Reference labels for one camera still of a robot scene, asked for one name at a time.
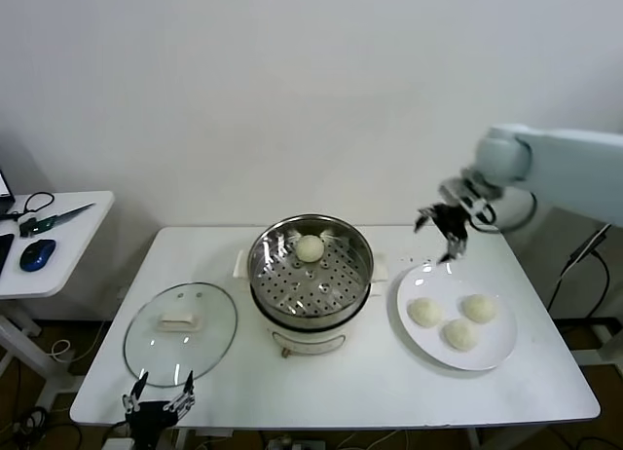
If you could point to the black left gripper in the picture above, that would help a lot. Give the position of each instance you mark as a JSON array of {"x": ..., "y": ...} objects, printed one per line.
[{"x": 148, "y": 418}]

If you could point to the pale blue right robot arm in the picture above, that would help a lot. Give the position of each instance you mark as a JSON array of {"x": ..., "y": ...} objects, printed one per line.
[{"x": 574, "y": 162}]

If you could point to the white steamed baozi bun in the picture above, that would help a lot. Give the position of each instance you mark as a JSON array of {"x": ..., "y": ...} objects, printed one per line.
[
  {"x": 309, "y": 249},
  {"x": 460, "y": 335},
  {"x": 425, "y": 312},
  {"x": 480, "y": 309}
]

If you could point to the white side table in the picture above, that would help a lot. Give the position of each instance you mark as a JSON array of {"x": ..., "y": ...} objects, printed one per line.
[{"x": 73, "y": 255}]

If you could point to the black keyboard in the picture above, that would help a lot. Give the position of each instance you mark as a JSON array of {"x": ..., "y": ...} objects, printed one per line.
[{"x": 5, "y": 252}]

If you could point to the white electric cooker base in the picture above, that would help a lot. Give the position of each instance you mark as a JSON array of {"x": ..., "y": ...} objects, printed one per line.
[{"x": 311, "y": 340}]

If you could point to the blue computer mouse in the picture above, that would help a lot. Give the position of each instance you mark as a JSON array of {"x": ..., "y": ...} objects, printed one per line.
[{"x": 38, "y": 254}]

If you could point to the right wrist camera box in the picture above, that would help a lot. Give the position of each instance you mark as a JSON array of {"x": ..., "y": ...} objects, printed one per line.
[{"x": 451, "y": 187}]

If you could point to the black laptop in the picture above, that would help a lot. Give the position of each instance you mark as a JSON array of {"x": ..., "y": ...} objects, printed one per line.
[{"x": 4, "y": 184}]

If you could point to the stainless steel steamer basket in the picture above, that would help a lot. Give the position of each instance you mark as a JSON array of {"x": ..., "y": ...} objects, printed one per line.
[{"x": 272, "y": 274}]

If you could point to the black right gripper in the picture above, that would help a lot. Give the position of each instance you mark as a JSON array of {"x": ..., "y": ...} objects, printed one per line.
[{"x": 455, "y": 218}]

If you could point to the white round plate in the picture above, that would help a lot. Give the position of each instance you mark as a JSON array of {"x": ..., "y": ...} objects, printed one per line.
[{"x": 487, "y": 352}]

